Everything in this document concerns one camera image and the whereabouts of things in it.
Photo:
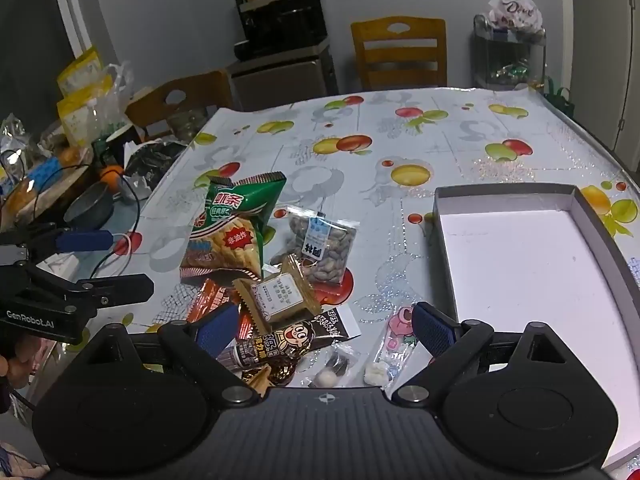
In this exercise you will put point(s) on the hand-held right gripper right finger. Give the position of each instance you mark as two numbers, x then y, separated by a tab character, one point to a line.
435	330

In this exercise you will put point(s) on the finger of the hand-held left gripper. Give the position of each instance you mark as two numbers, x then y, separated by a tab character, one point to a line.
120	289
82	241

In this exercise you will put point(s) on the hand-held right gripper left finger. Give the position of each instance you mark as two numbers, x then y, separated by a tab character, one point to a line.
217	330

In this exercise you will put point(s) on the orange snack packet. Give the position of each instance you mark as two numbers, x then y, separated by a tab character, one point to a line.
207	302
246	325

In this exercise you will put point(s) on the clear pink peach candy packet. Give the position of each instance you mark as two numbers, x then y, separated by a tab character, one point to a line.
395	332

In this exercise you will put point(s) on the gold pastry packet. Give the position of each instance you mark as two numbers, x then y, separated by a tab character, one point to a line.
277	295

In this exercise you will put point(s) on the gold foil snack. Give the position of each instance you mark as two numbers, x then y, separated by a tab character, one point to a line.
270	376

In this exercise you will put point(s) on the brown cartoon chocolate tube packet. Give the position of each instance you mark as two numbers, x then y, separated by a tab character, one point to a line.
295	335

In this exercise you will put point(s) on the green prawn cracker bag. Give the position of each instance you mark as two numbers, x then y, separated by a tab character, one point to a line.
235	230

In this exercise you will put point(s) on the white shallow box grey rim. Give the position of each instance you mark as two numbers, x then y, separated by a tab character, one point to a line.
525	270

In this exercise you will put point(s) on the small clear candy packet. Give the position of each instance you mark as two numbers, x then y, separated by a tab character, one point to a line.
330	367

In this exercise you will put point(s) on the clear sunflower seed packet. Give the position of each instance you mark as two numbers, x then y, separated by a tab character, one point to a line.
322	255

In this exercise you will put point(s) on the person's left hand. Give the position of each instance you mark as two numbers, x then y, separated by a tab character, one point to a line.
22	362

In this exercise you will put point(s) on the black bowl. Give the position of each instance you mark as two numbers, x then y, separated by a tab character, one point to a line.
90	207

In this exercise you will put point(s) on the orange fruit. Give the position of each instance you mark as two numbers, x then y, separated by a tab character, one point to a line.
70	156
110	175

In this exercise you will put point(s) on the blue plastic item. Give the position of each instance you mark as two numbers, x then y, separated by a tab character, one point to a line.
40	175

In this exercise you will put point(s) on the black crumpled bag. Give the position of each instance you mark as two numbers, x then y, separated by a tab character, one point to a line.
155	165

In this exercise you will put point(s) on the dark box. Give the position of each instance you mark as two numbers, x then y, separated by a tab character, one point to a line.
120	142

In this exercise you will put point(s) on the crumpled clear bag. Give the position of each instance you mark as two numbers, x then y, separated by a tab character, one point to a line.
12	140

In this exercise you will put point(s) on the yellow packet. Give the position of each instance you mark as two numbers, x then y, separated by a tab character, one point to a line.
82	117
82	72

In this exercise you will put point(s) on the patterned clothing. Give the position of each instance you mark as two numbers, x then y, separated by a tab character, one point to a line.
20	462

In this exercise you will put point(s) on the glass jar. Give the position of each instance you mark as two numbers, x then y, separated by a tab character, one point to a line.
182	122

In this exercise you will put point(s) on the fruit print tablecloth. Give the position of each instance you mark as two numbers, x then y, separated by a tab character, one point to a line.
350	170

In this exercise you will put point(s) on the wooden chair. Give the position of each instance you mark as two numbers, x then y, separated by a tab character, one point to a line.
400	35
200	90

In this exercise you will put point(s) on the pile of wrapped candies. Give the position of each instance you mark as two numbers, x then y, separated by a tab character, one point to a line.
510	71

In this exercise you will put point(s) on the white plastic bag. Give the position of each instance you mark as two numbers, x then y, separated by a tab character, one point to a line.
515	10

